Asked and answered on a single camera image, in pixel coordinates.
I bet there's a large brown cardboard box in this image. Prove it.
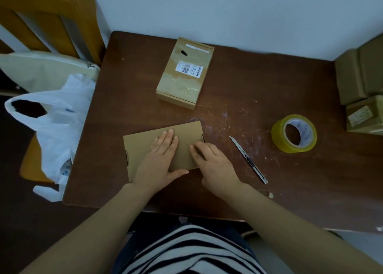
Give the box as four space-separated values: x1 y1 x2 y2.
334 33 383 105

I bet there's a person's right hand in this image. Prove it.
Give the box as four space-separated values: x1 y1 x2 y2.
189 142 244 200

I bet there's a plain cardboard box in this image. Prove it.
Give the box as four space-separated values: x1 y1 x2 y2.
123 121 206 183

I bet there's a wooden chair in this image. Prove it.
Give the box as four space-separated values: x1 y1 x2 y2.
0 0 106 185

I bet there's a black white striped shirt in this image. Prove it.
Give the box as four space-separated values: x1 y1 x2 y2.
119 224 267 274

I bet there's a person's left forearm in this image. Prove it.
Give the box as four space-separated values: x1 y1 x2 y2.
19 183 150 274

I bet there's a yellow packing tape roll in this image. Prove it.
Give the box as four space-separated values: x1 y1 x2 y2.
271 114 317 154

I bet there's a person's right forearm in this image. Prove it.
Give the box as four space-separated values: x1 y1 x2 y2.
221 183 383 274

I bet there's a small labelled cardboard box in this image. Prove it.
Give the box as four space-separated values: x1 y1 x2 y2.
346 95 383 136

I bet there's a silver utility knife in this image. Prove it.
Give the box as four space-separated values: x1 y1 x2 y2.
229 136 268 185

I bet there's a cream fabric cushion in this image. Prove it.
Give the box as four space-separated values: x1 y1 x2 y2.
0 51 101 93

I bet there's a white plastic bag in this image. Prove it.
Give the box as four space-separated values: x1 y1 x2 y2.
4 73 97 203

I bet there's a person's left hand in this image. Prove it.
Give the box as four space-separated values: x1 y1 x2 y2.
132 128 190 195

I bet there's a taped cardboard box white label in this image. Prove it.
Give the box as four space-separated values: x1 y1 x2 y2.
156 37 215 111

